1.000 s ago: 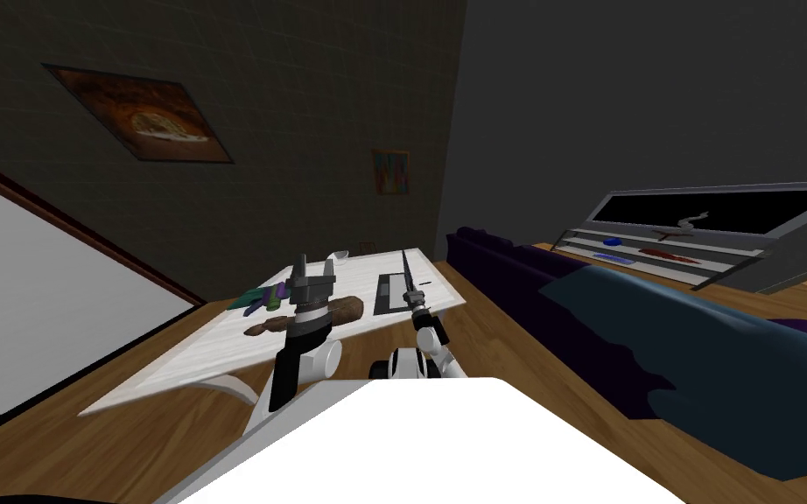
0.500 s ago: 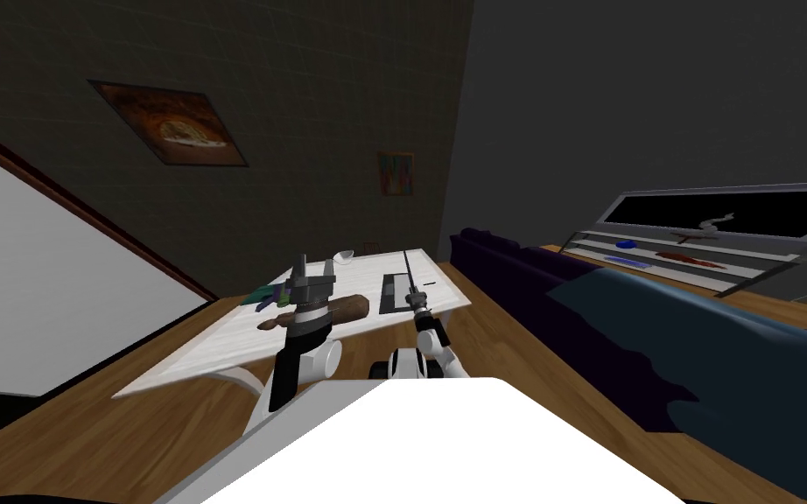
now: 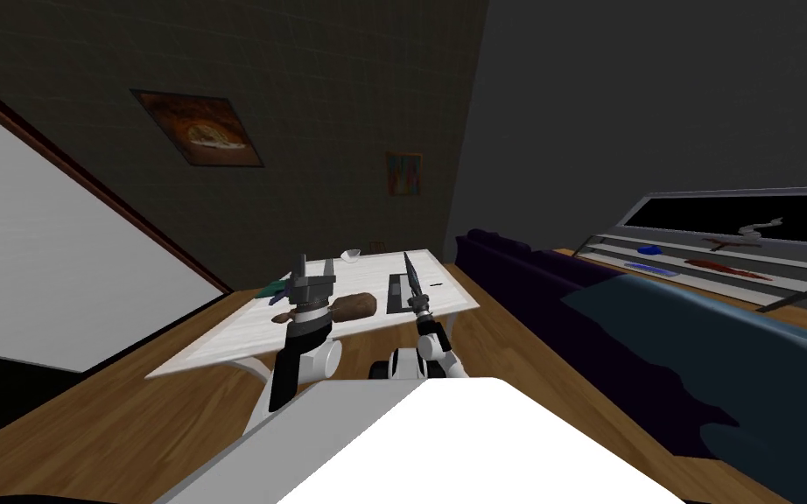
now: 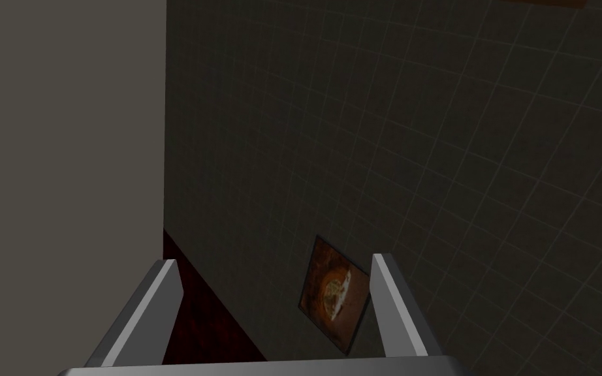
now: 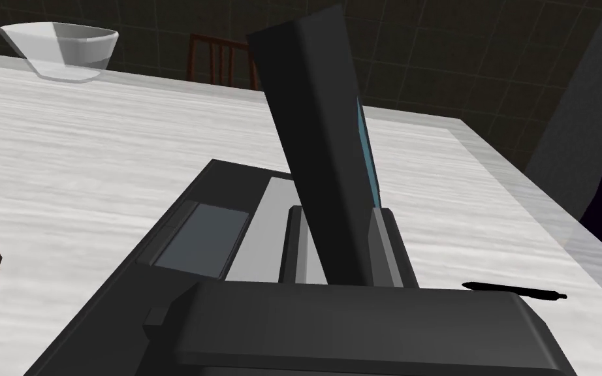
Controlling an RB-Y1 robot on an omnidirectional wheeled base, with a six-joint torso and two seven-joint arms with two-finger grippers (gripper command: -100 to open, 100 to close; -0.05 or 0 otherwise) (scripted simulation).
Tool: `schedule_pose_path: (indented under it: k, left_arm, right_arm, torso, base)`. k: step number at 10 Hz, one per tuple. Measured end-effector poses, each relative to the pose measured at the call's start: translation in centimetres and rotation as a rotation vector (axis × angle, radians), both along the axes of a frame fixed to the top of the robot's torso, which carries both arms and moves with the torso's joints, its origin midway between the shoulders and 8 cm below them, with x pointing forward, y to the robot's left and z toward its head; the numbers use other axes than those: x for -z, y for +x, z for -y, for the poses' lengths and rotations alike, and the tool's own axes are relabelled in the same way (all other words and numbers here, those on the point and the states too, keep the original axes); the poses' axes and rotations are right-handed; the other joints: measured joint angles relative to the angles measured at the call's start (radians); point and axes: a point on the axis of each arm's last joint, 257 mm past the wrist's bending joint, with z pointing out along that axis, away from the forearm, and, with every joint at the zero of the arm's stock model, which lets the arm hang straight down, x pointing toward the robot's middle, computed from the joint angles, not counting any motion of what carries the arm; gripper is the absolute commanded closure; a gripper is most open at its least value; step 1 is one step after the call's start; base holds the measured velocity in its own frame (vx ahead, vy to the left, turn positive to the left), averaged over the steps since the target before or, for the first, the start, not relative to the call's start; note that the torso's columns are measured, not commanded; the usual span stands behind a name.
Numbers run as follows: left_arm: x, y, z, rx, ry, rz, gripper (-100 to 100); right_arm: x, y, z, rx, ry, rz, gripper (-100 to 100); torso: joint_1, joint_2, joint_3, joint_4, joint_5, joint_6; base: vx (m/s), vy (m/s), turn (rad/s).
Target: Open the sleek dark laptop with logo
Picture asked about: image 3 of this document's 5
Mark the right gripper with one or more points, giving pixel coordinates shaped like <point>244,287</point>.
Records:
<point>419,305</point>

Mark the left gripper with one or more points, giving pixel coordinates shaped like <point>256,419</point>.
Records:
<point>312,290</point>

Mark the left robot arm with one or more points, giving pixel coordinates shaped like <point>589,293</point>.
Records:
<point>291,364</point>

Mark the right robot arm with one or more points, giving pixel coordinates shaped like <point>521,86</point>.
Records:
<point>431,346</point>

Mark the grey flat book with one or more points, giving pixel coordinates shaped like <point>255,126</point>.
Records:
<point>397,294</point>

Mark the white bowl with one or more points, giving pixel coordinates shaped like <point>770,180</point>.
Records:
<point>352,256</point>

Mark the blue slim object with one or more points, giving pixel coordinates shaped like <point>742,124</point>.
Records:
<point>279,297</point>

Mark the green flat object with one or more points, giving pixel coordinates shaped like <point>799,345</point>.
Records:
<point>274,288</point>

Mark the brown bread loaf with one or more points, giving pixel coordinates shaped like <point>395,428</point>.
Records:
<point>354,306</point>

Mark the white table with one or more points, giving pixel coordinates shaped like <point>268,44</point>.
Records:
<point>249,332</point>

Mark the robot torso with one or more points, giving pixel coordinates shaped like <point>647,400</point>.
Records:
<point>445,448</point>

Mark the dark purple sofa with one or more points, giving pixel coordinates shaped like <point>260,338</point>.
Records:
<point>655,350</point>

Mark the grey shelf unit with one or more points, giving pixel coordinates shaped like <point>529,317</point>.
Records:
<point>711,255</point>

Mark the colourful wall picture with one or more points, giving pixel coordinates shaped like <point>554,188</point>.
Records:
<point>403,173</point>

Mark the brown framed wall picture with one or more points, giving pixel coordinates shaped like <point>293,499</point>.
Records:
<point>200,129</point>

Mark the white panel with brown frame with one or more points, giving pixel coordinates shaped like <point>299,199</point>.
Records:
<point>46,266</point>

